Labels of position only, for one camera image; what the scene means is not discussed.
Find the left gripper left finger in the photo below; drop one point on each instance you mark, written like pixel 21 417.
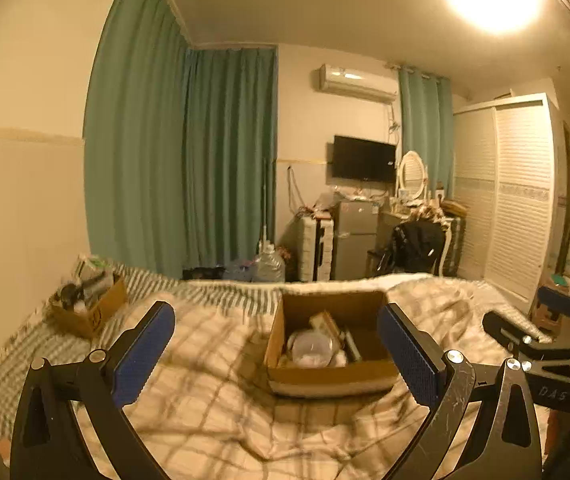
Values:
pixel 48 443

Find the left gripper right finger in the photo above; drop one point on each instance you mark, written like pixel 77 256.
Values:
pixel 504 442

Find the medicine box red white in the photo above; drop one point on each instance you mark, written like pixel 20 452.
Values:
pixel 324 323

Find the clear plastic jar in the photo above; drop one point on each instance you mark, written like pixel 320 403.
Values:
pixel 311 349

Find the wide tape roll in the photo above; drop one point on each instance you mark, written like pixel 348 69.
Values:
pixel 349 354

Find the green checked bed sheet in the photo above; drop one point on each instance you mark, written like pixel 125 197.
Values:
pixel 37 335

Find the black jacket on chair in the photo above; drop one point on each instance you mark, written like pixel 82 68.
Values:
pixel 415 246

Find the small SF cardboard box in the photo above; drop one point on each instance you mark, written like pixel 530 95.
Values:
pixel 87 317

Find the white louvered wardrobe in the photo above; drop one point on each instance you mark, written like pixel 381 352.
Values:
pixel 508 166

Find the white oval vanity mirror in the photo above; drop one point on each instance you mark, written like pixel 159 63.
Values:
pixel 412 178

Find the large open cardboard box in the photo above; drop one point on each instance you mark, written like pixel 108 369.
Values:
pixel 354 311

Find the grey mini fridge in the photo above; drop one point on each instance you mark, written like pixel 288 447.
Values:
pixel 355 226

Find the white suitcase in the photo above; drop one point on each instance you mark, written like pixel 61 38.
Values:
pixel 315 247

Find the green curtain right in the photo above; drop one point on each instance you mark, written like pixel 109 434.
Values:
pixel 427 123

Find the green curtain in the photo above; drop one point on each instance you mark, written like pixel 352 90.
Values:
pixel 427 123
pixel 179 145

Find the plaid beige blanket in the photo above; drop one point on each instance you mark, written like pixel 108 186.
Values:
pixel 207 411

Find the large water bottle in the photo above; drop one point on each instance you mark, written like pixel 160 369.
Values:
pixel 269 265

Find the white air conditioner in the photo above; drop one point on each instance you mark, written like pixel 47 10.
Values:
pixel 357 84

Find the green curtain left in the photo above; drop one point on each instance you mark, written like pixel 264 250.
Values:
pixel 179 145

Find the black wall television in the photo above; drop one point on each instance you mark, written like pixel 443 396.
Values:
pixel 363 160

